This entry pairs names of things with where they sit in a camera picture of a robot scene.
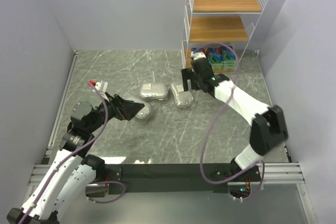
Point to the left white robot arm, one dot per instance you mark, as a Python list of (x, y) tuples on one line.
[(73, 167)]

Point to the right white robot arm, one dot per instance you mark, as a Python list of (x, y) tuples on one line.
[(267, 123)]

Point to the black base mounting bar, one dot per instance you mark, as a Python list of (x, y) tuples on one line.
[(161, 178)]

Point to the white wire wooden shelf rack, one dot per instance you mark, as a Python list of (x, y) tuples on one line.
[(209, 23)]

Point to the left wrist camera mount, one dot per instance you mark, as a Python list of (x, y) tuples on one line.
[(101, 86)]

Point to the aluminium rail frame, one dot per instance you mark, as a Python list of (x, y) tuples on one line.
[(171, 135)]

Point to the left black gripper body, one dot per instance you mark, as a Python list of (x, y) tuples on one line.
[(119, 107)]

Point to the silver sponge pack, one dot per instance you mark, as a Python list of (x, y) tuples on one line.
[(183, 99), (145, 113), (154, 91)]

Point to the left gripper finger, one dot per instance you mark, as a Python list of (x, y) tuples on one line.
[(130, 102), (130, 110)]

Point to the silver sponge pack top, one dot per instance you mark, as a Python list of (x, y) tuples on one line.
[(154, 91)]

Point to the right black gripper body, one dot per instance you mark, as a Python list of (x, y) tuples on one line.
[(193, 81)]

